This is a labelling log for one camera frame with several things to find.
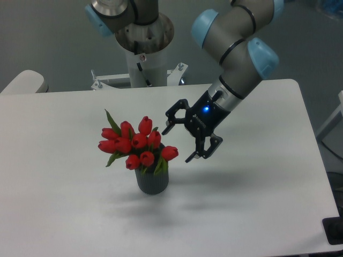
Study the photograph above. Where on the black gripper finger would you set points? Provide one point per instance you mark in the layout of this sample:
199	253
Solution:
201	151
171	112

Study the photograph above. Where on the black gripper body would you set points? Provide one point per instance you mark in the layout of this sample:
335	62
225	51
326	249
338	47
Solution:
205	115

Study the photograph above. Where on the red tulip bouquet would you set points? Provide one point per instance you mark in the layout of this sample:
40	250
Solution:
143	150

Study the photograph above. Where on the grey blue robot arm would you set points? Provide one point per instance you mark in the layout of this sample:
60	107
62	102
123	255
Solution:
228	39

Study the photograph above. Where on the dark grey ribbed vase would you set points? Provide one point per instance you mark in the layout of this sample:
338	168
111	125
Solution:
154	179

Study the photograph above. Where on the white furniture leg right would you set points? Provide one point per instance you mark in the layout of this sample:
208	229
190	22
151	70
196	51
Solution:
331	122

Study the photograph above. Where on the black device at table edge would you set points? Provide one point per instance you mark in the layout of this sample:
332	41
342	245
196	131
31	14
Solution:
333	230

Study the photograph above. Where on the blue object top right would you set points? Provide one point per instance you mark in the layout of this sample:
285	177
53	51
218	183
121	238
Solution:
330	8

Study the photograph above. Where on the white metal base frame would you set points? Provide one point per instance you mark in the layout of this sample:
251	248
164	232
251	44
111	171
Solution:
174	77

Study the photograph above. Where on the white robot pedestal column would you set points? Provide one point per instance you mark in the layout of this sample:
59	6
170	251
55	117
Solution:
146	46

